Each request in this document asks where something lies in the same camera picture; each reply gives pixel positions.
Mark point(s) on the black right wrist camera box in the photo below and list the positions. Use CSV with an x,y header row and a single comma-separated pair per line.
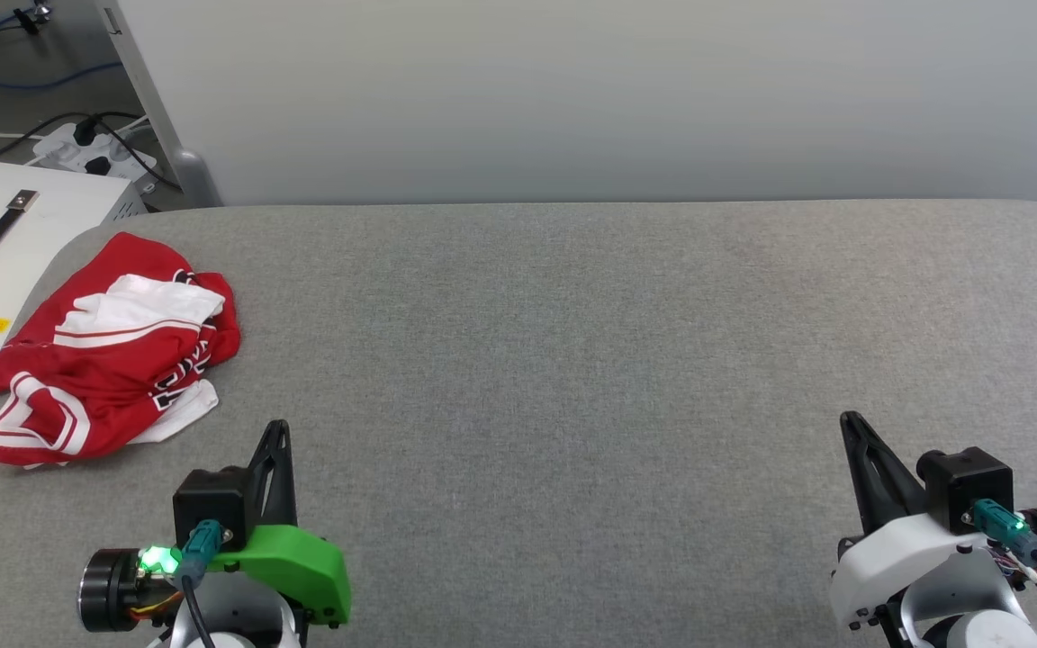
x,y
964,477

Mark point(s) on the grey metal partition post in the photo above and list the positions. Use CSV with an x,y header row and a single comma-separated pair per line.
x,y
148,90

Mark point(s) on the white power strip with plugs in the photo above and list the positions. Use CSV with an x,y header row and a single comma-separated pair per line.
x,y
64,148

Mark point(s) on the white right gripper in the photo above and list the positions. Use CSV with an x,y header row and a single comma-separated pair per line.
x,y
906,558

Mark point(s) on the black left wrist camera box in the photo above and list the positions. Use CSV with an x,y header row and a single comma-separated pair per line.
x,y
212,499

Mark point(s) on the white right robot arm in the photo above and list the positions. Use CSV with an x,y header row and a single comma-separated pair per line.
x,y
960,621

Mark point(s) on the small black clamp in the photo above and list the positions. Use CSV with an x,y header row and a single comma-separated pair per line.
x,y
32,16

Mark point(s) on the red and white jersey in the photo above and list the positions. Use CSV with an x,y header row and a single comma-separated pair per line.
x,y
104,378

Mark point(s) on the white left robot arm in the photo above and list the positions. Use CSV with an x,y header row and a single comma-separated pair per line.
x,y
239,621

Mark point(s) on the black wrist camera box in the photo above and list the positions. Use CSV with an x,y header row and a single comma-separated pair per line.
x,y
964,477
212,499

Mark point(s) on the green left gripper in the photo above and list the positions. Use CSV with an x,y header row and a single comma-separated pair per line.
x,y
302,567

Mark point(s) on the white partition panel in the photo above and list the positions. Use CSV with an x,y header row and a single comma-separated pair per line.
x,y
572,90

